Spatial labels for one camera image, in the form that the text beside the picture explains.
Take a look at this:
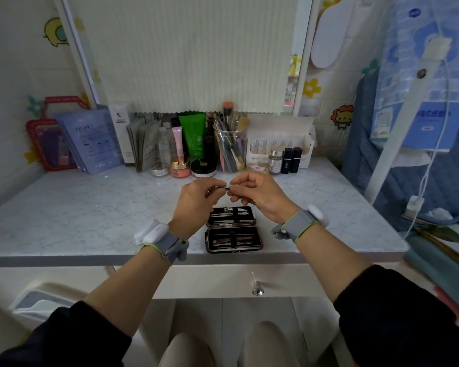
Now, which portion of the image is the person's left hand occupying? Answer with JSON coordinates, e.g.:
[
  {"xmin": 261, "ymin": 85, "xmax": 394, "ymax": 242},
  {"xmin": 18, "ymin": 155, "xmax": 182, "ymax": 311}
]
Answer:
[{"xmin": 169, "ymin": 177, "xmax": 227, "ymax": 240}]

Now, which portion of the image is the person's left forearm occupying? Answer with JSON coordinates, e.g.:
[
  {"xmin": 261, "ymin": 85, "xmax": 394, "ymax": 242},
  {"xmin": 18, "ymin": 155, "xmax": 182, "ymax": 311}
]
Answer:
[{"xmin": 83, "ymin": 241, "xmax": 173, "ymax": 338}]

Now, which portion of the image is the black lipstick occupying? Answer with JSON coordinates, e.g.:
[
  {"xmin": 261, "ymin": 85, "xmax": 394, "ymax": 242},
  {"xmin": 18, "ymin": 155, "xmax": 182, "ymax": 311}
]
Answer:
[
  {"xmin": 289, "ymin": 147, "xmax": 303, "ymax": 174},
  {"xmin": 280, "ymin": 147, "xmax": 294, "ymax": 175}
]

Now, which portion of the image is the white charger plug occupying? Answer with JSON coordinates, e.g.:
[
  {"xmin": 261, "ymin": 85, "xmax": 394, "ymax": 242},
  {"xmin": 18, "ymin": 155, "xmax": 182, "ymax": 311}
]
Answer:
[{"xmin": 405, "ymin": 195, "xmax": 425, "ymax": 221}]

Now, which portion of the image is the pile of books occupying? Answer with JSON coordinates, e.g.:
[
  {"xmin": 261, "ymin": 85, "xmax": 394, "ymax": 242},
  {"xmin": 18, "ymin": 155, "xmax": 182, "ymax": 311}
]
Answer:
[{"xmin": 401, "ymin": 221, "xmax": 459, "ymax": 326}]

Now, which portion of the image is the dark brown bottle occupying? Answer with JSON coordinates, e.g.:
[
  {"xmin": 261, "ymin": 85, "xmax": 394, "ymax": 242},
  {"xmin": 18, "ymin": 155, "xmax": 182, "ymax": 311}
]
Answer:
[{"xmin": 204, "ymin": 116, "xmax": 218, "ymax": 168}]

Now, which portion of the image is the grey left wristband white tracker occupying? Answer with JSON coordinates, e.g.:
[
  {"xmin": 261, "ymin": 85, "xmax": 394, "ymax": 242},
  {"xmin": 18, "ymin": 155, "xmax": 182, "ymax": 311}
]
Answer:
[{"xmin": 134, "ymin": 219, "xmax": 190, "ymax": 265}]

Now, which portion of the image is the person's right forearm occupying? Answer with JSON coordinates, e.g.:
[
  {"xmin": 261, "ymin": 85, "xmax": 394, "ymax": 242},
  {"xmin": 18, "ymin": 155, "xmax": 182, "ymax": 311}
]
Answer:
[{"xmin": 295, "ymin": 225, "xmax": 373, "ymax": 303}]

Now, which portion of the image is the white plastic bin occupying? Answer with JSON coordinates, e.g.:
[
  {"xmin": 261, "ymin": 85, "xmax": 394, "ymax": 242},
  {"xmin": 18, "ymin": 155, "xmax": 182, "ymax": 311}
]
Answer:
[{"xmin": 9, "ymin": 282, "xmax": 97, "ymax": 330}]

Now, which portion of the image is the tall white cosmetic box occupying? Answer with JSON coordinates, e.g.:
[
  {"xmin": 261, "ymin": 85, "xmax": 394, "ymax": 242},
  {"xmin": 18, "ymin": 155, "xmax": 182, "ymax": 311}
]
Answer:
[{"xmin": 107, "ymin": 104, "xmax": 135, "ymax": 166}]

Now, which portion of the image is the black open manicure kit case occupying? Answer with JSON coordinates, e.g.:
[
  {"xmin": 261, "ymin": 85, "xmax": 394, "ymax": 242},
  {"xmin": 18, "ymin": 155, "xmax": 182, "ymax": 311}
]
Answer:
[{"xmin": 205, "ymin": 205, "xmax": 264, "ymax": 254}]

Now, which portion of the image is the pink cosmetic tube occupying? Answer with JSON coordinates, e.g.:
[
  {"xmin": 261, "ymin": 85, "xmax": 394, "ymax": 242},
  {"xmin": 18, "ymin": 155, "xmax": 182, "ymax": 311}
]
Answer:
[{"xmin": 171, "ymin": 126, "xmax": 191, "ymax": 179}]

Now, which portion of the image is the black round compact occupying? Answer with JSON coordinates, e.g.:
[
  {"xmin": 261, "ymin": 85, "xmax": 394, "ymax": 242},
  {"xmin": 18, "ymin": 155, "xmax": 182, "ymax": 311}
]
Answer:
[{"xmin": 190, "ymin": 158, "xmax": 218, "ymax": 178}]

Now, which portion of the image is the set of metal manicure tools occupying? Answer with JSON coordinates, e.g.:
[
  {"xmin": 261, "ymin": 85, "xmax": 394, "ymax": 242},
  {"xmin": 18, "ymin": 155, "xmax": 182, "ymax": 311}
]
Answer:
[{"xmin": 210, "ymin": 208, "xmax": 259, "ymax": 250}]

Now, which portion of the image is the yellow flower wall sticker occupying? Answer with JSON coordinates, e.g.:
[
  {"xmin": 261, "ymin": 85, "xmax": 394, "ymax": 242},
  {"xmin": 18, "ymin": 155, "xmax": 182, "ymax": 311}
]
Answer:
[{"xmin": 302, "ymin": 78, "xmax": 322, "ymax": 99}]

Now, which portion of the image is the yellow duck wall sticker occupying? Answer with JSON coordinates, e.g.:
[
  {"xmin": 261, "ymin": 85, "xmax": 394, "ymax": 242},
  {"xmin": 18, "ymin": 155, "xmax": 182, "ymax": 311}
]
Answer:
[{"xmin": 43, "ymin": 17, "xmax": 70, "ymax": 48}]

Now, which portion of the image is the red transparent cosmetic bag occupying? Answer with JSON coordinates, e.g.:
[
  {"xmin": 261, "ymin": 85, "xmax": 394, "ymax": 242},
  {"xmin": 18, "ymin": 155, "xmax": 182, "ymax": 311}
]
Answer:
[{"xmin": 26, "ymin": 96, "xmax": 91, "ymax": 172}]

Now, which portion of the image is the stack of grey sachets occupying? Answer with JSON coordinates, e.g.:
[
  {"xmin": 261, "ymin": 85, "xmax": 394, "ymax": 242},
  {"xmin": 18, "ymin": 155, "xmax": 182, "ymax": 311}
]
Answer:
[{"xmin": 126, "ymin": 116, "xmax": 163, "ymax": 173}]

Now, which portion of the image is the person's leg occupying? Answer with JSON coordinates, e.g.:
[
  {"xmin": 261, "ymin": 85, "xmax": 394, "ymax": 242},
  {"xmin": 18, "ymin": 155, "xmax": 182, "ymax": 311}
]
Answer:
[
  {"xmin": 158, "ymin": 332, "xmax": 216, "ymax": 367},
  {"xmin": 238, "ymin": 321, "xmax": 301, "ymax": 367}
]

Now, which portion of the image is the white slanted pole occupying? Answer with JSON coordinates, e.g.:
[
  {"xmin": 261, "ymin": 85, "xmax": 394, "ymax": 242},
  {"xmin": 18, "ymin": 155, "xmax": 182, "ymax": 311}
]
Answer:
[{"xmin": 364, "ymin": 36, "xmax": 453, "ymax": 205}]

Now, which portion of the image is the blue quilted fabric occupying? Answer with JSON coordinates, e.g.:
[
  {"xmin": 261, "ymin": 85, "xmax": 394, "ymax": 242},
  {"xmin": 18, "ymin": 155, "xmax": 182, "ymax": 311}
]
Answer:
[{"xmin": 342, "ymin": 72, "xmax": 459, "ymax": 233}]

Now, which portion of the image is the purple face mask packet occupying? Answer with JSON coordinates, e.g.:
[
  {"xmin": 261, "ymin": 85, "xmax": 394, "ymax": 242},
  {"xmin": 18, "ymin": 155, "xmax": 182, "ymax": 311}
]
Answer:
[{"xmin": 54, "ymin": 106, "xmax": 124, "ymax": 175}]

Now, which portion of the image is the person's right leg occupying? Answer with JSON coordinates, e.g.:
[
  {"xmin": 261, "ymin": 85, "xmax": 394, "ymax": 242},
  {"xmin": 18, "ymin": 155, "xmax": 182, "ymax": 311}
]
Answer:
[{"xmin": 238, "ymin": 321, "xmax": 301, "ymax": 367}]

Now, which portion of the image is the orange lion wall sticker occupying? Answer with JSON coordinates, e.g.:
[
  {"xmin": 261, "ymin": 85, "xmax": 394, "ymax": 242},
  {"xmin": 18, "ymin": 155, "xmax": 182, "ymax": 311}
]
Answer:
[{"xmin": 330, "ymin": 104, "xmax": 355, "ymax": 130}]

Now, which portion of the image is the clear brush holder cup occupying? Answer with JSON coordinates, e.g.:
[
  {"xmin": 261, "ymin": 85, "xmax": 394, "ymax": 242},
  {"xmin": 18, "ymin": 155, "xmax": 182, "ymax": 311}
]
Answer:
[{"xmin": 213, "ymin": 122, "xmax": 248, "ymax": 173}]

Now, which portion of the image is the grey wristband white tracker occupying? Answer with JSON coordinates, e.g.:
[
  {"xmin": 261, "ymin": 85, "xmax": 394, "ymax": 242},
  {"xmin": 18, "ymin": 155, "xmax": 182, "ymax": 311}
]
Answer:
[
  {"xmin": 272, "ymin": 205, "xmax": 330, "ymax": 244},
  {"xmin": 134, "ymin": 219, "xmax": 190, "ymax": 265}
]

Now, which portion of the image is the bunch of makeup brushes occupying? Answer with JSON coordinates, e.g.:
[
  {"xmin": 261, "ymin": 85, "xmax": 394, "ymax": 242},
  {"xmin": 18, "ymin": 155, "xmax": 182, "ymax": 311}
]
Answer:
[{"xmin": 214, "ymin": 101, "xmax": 251, "ymax": 172}]

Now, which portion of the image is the black right sleeve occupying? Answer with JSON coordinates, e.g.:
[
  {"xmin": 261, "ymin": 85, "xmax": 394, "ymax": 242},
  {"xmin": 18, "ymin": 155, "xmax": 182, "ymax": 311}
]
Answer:
[{"xmin": 333, "ymin": 264, "xmax": 459, "ymax": 367}]

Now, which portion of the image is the black sleeve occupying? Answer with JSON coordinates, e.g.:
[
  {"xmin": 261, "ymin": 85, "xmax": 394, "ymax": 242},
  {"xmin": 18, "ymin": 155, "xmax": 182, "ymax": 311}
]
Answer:
[
  {"xmin": 0, "ymin": 300, "xmax": 133, "ymax": 367},
  {"xmin": 333, "ymin": 264, "xmax": 459, "ymax": 367}
]

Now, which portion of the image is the white charging cable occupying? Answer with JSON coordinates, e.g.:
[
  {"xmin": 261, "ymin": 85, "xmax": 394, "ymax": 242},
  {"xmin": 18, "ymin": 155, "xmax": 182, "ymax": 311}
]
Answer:
[{"xmin": 403, "ymin": 11, "xmax": 451, "ymax": 240}]

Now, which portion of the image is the white framed mirror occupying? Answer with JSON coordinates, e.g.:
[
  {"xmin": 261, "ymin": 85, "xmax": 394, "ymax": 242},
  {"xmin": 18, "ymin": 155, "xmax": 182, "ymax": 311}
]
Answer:
[{"xmin": 53, "ymin": 0, "xmax": 315, "ymax": 116}]

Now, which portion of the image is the white table drawer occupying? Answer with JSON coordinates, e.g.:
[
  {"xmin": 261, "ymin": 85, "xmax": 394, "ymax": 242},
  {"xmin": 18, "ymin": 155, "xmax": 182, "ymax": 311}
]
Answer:
[{"xmin": 152, "ymin": 263, "xmax": 326, "ymax": 301}]

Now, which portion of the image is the person's left leg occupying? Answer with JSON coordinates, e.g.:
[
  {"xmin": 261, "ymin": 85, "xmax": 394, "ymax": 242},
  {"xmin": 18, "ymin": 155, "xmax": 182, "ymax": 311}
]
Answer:
[{"xmin": 158, "ymin": 332, "xmax": 216, "ymax": 367}]

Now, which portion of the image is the blue plastic package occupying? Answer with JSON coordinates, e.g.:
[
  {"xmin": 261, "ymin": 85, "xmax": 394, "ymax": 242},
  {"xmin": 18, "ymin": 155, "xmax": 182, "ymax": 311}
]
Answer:
[{"xmin": 370, "ymin": 0, "xmax": 459, "ymax": 153}]

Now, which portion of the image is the green cosmetic tube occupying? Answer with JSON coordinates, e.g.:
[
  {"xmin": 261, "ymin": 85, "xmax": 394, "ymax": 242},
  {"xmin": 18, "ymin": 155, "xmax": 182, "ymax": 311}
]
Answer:
[{"xmin": 178, "ymin": 111, "xmax": 207, "ymax": 162}]

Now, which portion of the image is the clear plastic bottle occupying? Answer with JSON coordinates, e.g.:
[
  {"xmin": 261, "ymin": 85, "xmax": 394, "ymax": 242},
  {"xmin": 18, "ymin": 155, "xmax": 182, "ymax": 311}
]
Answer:
[{"xmin": 151, "ymin": 127, "xmax": 172, "ymax": 177}]

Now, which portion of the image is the grey right wristband white tracker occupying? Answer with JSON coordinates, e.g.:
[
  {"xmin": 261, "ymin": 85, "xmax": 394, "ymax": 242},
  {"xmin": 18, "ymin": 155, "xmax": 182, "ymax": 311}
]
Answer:
[{"xmin": 272, "ymin": 205, "xmax": 330, "ymax": 244}]

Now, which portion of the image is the black left sleeve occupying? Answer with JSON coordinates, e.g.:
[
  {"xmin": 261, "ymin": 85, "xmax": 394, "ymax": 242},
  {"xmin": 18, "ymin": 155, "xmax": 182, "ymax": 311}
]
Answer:
[{"xmin": 0, "ymin": 300, "xmax": 133, "ymax": 367}]

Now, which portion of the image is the small glass jar silver cap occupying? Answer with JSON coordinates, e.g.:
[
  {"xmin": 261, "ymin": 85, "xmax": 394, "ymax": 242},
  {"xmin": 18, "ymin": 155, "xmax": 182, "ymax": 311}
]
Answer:
[{"xmin": 267, "ymin": 147, "xmax": 284, "ymax": 176}]

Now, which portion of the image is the white oval hanging board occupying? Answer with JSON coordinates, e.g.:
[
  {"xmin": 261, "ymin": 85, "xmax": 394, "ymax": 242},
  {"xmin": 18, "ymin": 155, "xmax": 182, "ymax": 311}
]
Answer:
[{"xmin": 310, "ymin": 0, "xmax": 355, "ymax": 69}]

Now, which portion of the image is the person's right hand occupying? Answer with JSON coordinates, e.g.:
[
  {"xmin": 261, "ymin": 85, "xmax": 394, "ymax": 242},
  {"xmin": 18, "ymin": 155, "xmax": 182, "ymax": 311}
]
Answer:
[{"xmin": 229, "ymin": 172, "xmax": 301, "ymax": 225}]

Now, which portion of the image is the white open cardboard box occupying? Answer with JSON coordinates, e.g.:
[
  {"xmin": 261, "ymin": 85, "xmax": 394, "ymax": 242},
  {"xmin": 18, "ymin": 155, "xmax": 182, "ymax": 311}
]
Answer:
[{"xmin": 246, "ymin": 114, "xmax": 316, "ymax": 169}]

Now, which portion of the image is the silver drawer knob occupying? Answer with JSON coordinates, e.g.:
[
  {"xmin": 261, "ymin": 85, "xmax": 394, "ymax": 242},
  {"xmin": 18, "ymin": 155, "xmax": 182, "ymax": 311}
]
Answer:
[{"xmin": 251, "ymin": 271, "xmax": 265, "ymax": 297}]

